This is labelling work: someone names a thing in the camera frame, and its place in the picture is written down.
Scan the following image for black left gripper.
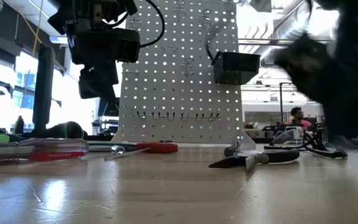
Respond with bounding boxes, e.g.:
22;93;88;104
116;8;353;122
69;29;120;104

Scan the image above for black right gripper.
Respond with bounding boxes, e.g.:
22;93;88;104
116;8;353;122
274;32;336;105

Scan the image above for white perforated peg board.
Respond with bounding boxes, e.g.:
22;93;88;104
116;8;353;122
112;0;257;150

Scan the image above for clear black-framed safety glasses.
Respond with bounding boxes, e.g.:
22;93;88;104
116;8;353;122
264;126;349;159

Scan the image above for clear red Husky screwdriver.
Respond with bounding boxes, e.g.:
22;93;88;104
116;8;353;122
0;138;90;167

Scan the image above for black handled pliers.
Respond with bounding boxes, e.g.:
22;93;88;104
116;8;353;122
208;146;301;170

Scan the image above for black monitor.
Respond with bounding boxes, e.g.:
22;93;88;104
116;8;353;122
98;102;120;118

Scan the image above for person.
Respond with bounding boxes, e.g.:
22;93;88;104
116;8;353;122
286;106;313;131

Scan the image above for white ceiling light tube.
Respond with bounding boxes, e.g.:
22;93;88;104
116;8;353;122
48;34;74;44

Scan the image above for black plastic bin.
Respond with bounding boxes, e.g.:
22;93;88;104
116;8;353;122
211;51;261;86

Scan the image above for dark bottle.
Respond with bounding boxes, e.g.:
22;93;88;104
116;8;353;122
13;115;25;135

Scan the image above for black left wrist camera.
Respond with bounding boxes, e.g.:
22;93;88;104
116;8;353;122
116;28;141;63

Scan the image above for black upright post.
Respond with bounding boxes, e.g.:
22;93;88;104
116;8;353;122
32;43;56;138

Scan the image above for multi-prong wire hook rack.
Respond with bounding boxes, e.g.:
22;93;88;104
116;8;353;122
131;110;223;121

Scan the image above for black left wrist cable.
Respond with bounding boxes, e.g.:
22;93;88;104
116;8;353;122
139;0;167;49

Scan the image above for small red handled tool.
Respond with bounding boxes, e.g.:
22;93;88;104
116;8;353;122
135;142;179;154

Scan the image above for double ring wire holder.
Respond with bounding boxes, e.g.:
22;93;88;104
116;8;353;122
174;0;186;20
181;58;195;78
200;8;213;29

